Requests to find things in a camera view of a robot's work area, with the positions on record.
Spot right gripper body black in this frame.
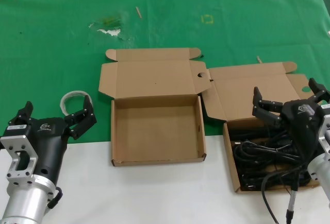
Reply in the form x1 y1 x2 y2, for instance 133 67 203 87
280 99 325 163

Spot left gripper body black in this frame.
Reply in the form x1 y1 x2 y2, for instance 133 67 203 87
6 116 71 184

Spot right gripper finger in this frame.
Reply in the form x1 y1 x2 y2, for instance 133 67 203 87
308 77 330 104
252 87 284 127

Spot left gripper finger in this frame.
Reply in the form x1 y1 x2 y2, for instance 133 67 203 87
9 101 34 127
63 95 98 141

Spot brown cardboard mailer box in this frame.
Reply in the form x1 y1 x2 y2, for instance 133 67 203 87
98 47 211 167
200 61 322 194

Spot clear tape roll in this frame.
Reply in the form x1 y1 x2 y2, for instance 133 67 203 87
60 90 91 116

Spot green table cloth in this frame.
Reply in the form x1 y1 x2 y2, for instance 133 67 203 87
0 0 330 148

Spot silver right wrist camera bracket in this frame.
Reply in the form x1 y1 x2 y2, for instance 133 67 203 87
318 102 330 158

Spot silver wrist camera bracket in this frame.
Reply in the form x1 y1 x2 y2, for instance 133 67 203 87
318 102 330 158
0 134 39 186

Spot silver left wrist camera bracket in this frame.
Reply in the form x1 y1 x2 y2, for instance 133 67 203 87
0 134 39 186

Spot black power cable pile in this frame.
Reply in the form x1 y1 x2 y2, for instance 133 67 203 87
228 120 320 192

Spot black cable loop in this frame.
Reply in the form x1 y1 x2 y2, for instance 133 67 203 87
47 186 64 209

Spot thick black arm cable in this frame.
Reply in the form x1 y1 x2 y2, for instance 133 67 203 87
261 164 310 224

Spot cable with silver connector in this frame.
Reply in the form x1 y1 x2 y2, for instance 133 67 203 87
285 185 300 224

